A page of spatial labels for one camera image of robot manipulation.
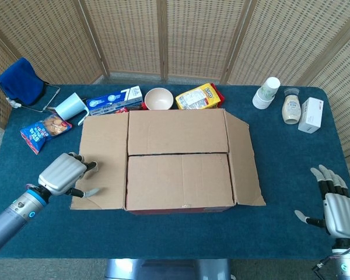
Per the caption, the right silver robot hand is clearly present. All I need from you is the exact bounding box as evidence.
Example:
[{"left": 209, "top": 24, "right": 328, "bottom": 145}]
[{"left": 294, "top": 164, "right": 350, "bottom": 239}]

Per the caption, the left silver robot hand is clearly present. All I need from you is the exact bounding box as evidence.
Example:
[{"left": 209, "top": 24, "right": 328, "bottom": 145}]
[{"left": 37, "top": 152, "right": 102, "bottom": 198}]

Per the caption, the red cardboard shipping box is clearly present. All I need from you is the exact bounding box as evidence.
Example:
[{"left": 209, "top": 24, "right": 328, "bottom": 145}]
[{"left": 69, "top": 107, "right": 267, "bottom": 215}]

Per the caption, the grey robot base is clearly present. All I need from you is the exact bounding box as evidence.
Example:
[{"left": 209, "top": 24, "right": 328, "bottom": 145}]
[{"left": 104, "top": 258, "right": 232, "bottom": 280}]

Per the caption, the dark blue carpeted table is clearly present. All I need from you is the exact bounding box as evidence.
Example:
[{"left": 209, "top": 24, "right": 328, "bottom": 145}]
[{"left": 0, "top": 84, "right": 350, "bottom": 260}]

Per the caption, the blue white toothpaste box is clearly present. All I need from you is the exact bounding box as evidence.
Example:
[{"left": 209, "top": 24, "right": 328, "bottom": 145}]
[{"left": 86, "top": 85, "right": 144, "bottom": 117}]

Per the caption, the white carton box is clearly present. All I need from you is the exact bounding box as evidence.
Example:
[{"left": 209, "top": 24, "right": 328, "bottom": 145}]
[{"left": 297, "top": 97, "right": 324, "bottom": 135}]

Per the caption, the blue cookie snack bag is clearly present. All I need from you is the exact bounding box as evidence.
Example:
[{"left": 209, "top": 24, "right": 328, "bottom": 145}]
[{"left": 20, "top": 114, "right": 73, "bottom": 155}]

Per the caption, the light blue plastic mug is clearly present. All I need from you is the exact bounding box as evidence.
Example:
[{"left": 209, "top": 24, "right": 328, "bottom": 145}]
[{"left": 55, "top": 92, "right": 90, "bottom": 127}]

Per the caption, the blue cloth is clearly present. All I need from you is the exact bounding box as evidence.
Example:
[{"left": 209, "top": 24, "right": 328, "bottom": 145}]
[{"left": 0, "top": 57, "right": 46, "bottom": 106}]

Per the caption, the mayonnaise jar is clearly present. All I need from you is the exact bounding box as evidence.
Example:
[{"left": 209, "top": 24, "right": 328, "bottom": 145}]
[{"left": 282, "top": 87, "right": 302, "bottom": 125}]

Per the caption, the beige bowl red outside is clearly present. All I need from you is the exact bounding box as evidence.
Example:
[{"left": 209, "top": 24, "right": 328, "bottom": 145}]
[{"left": 144, "top": 87, "right": 174, "bottom": 111}]

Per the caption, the stack of paper cups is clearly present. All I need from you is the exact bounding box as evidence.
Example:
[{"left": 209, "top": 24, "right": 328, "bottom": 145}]
[{"left": 252, "top": 76, "right": 281, "bottom": 110}]

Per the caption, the woven folding screen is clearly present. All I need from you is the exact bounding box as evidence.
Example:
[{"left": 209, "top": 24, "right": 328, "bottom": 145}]
[{"left": 0, "top": 0, "right": 350, "bottom": 214}]

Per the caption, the yellow snack package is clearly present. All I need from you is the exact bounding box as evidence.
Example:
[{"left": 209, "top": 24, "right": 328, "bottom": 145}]
[{"left": 174, "top": 83, "right": 226, "bottom": 110}]

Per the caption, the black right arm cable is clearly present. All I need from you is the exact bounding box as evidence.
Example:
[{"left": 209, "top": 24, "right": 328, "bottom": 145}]
[{"left": 310, "top": 253, "right": 339, "bottom": 280}]

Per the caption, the metal wire rack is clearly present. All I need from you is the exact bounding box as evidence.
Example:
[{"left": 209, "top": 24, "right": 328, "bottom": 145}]
[{"left": 0, "top": 81, "right": 61, "bottom": 113}]

